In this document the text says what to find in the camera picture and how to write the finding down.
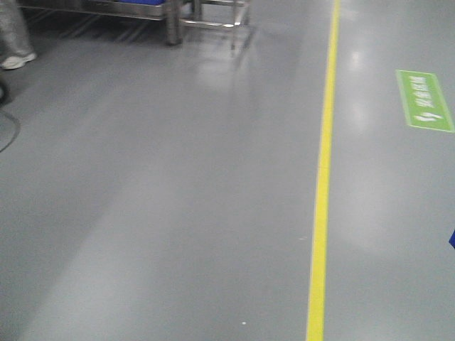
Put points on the green floor sign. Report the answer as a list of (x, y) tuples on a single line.
[(423, 101)]

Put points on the steel trolley cart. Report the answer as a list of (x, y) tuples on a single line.
[(176, 14)]

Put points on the person leg with shoe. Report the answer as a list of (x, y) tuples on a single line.
[(14, 34)]

